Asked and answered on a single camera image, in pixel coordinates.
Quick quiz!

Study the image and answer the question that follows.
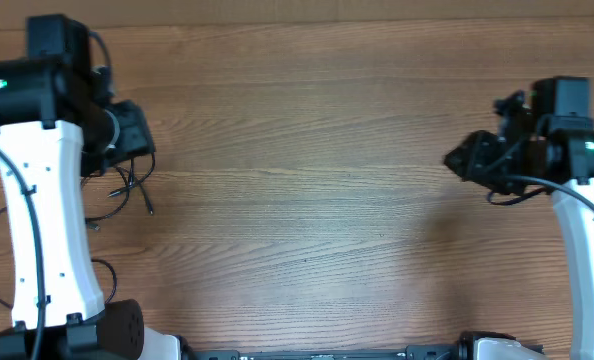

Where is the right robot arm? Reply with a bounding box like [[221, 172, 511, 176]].
[[444, 76, 594, 359]]

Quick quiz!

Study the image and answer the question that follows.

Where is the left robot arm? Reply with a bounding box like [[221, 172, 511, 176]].
[[0, 14, 192, 359]]

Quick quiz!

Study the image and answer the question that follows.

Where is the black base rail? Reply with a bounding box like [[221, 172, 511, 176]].
[[190, 344, 460, 360]]

